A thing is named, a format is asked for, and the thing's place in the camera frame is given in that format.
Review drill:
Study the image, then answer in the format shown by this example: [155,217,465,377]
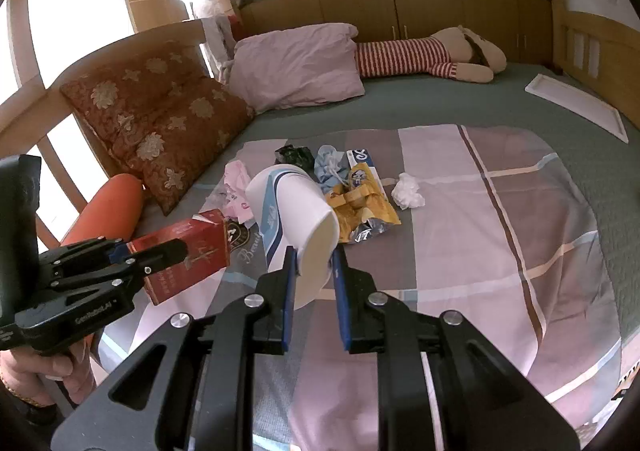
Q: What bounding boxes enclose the clear plastic wrapper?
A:
[202,183,236,216]

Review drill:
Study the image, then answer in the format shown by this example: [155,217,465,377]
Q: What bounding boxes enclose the person's left hand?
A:
[0,352,97,405]

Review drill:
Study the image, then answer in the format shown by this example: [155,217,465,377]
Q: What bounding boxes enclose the hanging clothes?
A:
[202,15,243,82]

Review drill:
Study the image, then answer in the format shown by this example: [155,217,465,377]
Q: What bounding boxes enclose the white crumpled tissue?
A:
[391,172,426,209]

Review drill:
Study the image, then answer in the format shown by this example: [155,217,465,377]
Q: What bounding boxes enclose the pink crumpled paper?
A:
[222,161,256,224]

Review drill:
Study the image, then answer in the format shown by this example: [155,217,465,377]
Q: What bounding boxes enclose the brown floral cushion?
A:
[60,40,211,152]
[112,76,257,216]

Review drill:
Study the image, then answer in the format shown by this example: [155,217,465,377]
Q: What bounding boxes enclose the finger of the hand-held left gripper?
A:
[50,238,190,302]
[39,236,132,282]

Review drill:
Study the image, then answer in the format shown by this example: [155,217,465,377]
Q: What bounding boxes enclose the white paper cup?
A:
[244,163,341,312]

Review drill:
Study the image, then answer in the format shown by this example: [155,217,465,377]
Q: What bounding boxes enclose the pink pillow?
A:
[230,22,366,112]

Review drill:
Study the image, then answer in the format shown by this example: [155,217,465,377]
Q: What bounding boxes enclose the wooden bed headboard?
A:
[0,21,208,252]

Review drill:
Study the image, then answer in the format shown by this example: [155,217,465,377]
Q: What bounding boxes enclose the blue crumpled wrapper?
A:
[312,145,353,194]

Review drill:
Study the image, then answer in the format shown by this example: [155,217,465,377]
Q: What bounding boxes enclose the red carton box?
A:
[127,208,231,307]

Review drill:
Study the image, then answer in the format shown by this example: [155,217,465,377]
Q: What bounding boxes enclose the green bed sheet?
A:
[140,62,640,347]

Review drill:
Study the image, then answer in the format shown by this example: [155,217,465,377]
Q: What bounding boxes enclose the striped plush toy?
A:
[354,26,507,84]

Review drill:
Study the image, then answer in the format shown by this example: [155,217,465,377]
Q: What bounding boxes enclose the silver foil wrapper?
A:
[350,218,388,244]

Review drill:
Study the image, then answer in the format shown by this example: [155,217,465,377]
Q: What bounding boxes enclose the plaid blanket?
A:
[97,123,623,451]

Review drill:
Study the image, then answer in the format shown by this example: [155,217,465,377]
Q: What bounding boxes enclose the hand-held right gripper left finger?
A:
[50,246,301,451]

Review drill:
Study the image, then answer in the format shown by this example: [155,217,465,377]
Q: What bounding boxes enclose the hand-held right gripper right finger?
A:
[331,247,583,451]

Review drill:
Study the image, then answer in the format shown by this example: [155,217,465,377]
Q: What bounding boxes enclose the orange carrot plush pillow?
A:
[60,174,146,252]

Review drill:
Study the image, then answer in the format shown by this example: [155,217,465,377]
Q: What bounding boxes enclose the white flat panel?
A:
[525,73,628,144]

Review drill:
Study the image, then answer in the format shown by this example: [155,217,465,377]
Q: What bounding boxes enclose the black plastic bag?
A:
[274,146,316,172]

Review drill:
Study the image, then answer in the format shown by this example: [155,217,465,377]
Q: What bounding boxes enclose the yellow snack packet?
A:
[325,148,402,232]

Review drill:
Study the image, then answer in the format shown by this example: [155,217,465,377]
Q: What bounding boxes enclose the wooden bed side rail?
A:
[550,6,640,104]

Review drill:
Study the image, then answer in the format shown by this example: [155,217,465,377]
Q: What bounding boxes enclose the wooden cabinet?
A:
[240,0,553,66]

